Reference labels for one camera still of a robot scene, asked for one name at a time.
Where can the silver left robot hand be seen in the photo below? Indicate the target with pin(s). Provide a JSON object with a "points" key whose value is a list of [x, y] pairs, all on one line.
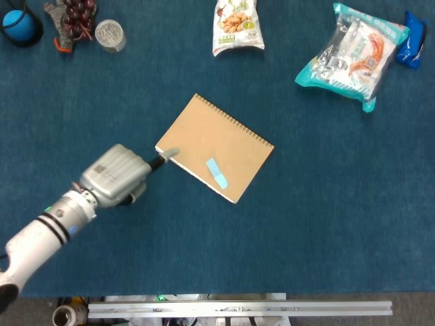
{"points": [[115, 176]]}

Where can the light blue paper strip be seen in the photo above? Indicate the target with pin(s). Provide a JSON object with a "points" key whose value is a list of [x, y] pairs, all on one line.
{"points": [[216, 173]]}

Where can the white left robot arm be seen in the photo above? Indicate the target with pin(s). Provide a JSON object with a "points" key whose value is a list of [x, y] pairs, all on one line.
{"points": [[34, 237]]}

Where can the brown spiral notebook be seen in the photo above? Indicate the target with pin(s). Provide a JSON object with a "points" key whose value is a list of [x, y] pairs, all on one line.
{"points": [[214, 136]]}

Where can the brown tape roll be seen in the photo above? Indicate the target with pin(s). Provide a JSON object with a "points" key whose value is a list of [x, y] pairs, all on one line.
{"points": [[79, 314]]}

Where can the clear round jar of clips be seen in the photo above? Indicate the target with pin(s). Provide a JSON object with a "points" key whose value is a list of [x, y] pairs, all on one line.
{"points": [[109, 34]]}

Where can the grey knit glove orange cuff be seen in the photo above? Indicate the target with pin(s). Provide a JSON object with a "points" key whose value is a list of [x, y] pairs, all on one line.
{"points": [[65, 41]]}

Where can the black mesh pen holder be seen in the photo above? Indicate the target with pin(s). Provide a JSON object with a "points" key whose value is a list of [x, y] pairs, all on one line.
{"points": [[40, 31]]}

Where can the dark red grape bunch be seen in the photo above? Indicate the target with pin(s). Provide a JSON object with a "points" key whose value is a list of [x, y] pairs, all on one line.
{"points": [[76, 15]]}

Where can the blue ball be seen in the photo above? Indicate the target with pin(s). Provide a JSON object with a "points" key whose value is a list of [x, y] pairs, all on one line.
{"points": [[17, 25]]}

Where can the white nut snack bag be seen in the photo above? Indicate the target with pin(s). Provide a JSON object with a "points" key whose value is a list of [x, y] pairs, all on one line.
{"points": [[238, 27]]}

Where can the teal felt table cloth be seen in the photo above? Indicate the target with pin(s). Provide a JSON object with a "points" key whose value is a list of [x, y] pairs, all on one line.
{"points": [[306, 220]]}

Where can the teal shrimp snack multipack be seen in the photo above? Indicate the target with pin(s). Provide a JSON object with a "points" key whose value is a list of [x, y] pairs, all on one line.
{"points": [[353, 57]]}

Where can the blue snack packet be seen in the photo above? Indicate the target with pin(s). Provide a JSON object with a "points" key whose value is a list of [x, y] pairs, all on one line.
{"points": [[409, 51]]}

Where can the aluminium extrusion rail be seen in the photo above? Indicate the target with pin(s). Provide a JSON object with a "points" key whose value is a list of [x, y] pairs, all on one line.
{"points": [[238, 309]]}

